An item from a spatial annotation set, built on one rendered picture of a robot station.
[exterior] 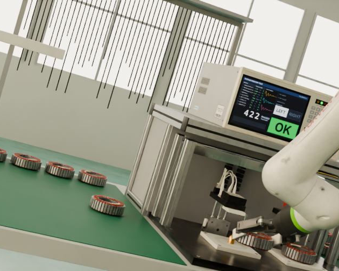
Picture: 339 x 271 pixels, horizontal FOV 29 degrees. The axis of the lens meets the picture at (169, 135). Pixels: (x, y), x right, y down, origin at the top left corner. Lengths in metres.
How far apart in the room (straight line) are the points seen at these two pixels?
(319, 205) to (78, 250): 0.60
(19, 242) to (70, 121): 6.77
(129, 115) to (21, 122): 1.36
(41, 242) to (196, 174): 0.77
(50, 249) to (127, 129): 6.91
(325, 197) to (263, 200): 0.77
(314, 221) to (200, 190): 0.72
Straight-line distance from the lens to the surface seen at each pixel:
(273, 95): 2.20
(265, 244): 1.93
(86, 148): 8.49
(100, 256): 1.71
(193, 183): 2.28
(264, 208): 2.40
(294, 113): 2.24
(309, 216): 1.65
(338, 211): 1.65
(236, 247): 2.06
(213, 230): 2.20
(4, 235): 1.67
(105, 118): 8.48
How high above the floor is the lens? 1.19
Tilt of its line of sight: 4 degrees down
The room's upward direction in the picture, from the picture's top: 17 degrees clockwise
